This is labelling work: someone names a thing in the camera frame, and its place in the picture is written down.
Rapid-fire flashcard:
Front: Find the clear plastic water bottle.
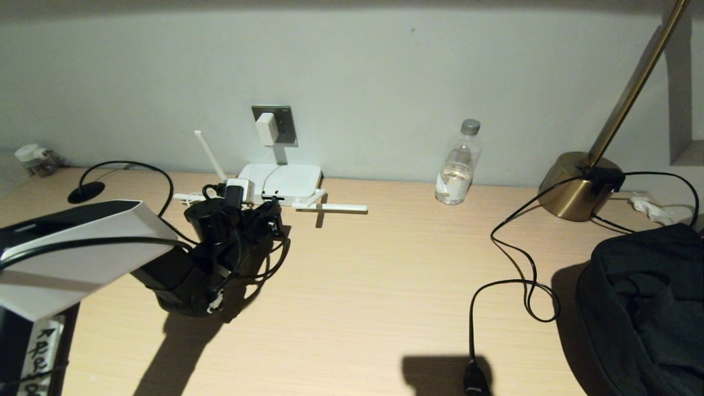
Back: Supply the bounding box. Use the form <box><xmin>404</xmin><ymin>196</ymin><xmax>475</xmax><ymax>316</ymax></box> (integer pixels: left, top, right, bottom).
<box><xmin>434</xmin><ymin>119</ymin><xmax>483</xmax><ymax>206</ymax></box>

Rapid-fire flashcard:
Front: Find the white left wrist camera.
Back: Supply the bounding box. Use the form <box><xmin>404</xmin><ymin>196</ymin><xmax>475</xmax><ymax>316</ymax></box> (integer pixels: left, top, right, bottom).
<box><xmin>223</xmin><ymin>178</ymin><xmax>255</xmax><ymax>207</ymax></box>

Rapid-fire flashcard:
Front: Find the black ethernet cable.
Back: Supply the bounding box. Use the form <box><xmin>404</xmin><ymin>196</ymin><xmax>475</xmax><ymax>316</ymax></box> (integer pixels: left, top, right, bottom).
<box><xmin>79</xmin><ymin>161</ymin><xmax>292</xmax><ymax>281</ymax></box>

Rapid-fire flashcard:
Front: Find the grey wall socket plate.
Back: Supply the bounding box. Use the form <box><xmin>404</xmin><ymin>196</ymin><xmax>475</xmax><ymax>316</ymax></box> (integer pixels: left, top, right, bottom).
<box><xmin>252</xmin><ymin>106</ymin><xmax>299</xmax><ymax>148</ymax></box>

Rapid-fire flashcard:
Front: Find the brass desk lamp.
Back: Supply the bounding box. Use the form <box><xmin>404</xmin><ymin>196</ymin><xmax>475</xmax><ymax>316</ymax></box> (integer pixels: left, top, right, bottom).
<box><xmin>538</xmin><ymin>0</ymin><xmax>692</xmax><ymax>223</ymax></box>

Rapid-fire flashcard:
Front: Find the white router with antennas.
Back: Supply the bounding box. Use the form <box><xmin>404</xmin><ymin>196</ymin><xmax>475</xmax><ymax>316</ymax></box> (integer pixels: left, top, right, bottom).
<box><xmin>175</xmin><ymin>130</ymin><xmax>368</xmax><ymax>215</ymax></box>

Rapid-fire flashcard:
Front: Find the white power adapter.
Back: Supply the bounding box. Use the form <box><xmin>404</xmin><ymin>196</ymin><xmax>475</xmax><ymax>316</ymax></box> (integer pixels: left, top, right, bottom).
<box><xmin>256</xmin><ymin>112</ymin><xmax>279</xmax><ymax>147</ymax></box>

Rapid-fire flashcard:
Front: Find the black box on lamp base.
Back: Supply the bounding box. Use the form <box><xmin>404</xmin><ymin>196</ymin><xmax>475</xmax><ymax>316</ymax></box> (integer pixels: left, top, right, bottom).
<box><xmin>577</xmin><ymin>165</ymin><xmax>628</xmax><ymax>196</ymax></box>

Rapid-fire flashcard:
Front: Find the small grey glass jar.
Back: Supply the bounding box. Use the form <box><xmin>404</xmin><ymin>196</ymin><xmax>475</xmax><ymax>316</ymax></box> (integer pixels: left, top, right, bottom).
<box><xmin>30</xmin><ymin>153</ymin><xmax>62</xmax><ymax>178</ymax></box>

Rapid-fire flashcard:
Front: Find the thin black cable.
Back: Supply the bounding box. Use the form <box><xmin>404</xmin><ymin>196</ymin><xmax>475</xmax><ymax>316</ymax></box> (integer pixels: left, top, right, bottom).
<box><xmin>624</xmin><ymin>172</ymin><xmax>702</xmax><ymax>227</ymax></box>

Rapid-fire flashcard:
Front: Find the black fabric bag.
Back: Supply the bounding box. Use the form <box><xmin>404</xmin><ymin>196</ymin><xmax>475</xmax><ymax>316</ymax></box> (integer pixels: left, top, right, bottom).
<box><xmin>576</xmin><ymin>223</ymin><xmax>704</xmax><ymax>396</ymax></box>

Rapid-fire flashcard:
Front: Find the black lamp cord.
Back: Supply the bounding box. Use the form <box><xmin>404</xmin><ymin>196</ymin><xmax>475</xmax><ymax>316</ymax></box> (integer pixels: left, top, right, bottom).
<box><xmin>591</xmin><ymin>214</ymin><xmax>622</xmax><ymax>234</ymax></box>

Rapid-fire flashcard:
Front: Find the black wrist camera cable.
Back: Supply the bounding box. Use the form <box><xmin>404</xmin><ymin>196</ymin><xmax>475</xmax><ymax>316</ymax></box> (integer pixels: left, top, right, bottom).
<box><xmin>0</xmin><ymin>183</ymin><xmax>243</xmax><ymax>314</ymax></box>

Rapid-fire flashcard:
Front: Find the black lamp power cable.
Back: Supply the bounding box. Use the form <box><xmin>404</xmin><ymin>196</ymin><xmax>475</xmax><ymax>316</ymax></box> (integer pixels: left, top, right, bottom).
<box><xmin>465</xmin><ymin>175</ymin><xmax>592</xmax><ymax>396</ymax></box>

